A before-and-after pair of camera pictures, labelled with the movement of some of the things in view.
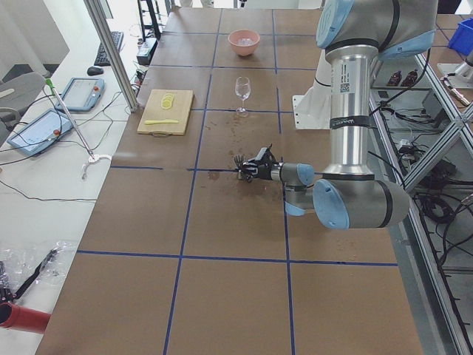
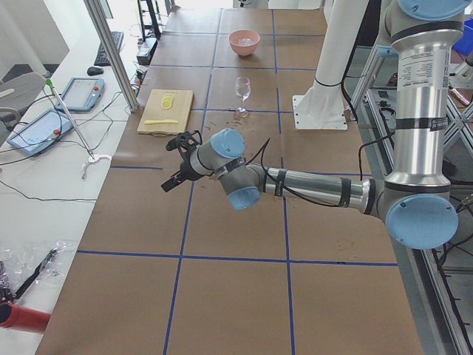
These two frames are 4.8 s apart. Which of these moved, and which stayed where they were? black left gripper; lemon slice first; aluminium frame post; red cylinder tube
Moved: black left gripper
Stayed: lemon slice first; red cylinder tube; aluminium frame post
